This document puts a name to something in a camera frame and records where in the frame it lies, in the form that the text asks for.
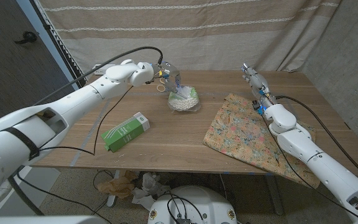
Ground black curtain frame pole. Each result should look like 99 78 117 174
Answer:
29 0 88 91

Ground white table leg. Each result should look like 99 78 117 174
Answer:
106 169 121 208

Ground black door handle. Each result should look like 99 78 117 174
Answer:
14 30 38 45

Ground dark wooden door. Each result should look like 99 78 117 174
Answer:
0 0 78 131

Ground floral patterned cloth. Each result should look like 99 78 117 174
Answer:
203 92 321 189

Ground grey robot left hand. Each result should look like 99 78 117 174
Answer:
152 61 181 94

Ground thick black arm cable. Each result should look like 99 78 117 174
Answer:
275 95 358 187
32 46 164 106

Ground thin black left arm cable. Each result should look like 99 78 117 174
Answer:
16 86 135 224

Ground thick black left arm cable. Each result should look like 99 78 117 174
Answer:
32 46 164 106

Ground crumpled brown paper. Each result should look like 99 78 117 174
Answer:
96 170 139 200

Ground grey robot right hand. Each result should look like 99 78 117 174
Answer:
241 63 276 108

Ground bag of white candies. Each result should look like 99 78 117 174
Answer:
167 86 202 113

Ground white power strip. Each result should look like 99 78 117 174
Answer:
92 63 117 76

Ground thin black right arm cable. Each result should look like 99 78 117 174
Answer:
261 114 358 220

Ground black torso cables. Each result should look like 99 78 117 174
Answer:
165 191 205 224

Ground grey table leg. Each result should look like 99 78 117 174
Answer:
264 174 285 216

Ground green cardboard box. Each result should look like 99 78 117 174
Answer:
101 111 151 153

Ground beige striped curtain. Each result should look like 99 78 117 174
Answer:
37 0 343 80

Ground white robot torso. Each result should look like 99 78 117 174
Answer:
147 185 238 224

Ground crumpled white paper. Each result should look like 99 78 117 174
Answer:
131 172 172 212

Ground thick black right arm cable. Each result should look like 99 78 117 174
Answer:
275 95 358 187

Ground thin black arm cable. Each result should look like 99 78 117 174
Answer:
261 114 358 220
16 86 135 224

